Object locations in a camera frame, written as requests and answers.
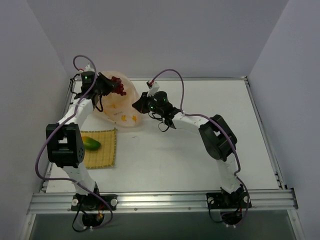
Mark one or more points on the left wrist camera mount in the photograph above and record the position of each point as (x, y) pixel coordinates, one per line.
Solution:
(87, 68)

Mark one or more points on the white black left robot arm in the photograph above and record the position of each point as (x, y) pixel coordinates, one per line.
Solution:
(65, 147)

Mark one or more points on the dark red fake grapes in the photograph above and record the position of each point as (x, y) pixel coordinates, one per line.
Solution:
(119, 86)

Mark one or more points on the banana print plastic bag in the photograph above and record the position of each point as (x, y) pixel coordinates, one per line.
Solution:
(118, 108)

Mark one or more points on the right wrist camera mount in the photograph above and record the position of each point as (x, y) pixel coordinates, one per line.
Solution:
(153, 87)

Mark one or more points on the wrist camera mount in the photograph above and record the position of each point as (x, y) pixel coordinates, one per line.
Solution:
(87, 68)
(153, 87)

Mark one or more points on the yellow woven placemat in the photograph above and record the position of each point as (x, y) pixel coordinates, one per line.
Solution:
(104, 157)

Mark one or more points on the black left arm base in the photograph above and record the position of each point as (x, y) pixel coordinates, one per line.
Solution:
(91, 212)

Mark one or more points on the green fake fruit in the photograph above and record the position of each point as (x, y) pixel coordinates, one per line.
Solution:
(90, 144)

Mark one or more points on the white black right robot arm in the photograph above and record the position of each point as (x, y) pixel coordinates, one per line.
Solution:
(217, 137)

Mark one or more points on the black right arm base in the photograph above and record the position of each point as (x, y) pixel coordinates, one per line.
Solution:
(234, 207)

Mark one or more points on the front aluminium mounting rail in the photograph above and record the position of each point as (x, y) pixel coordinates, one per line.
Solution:
(163, 202)

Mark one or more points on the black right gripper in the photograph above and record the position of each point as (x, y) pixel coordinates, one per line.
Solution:
(141, 104)

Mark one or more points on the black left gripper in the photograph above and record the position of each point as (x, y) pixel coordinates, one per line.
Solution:
(107, 83)

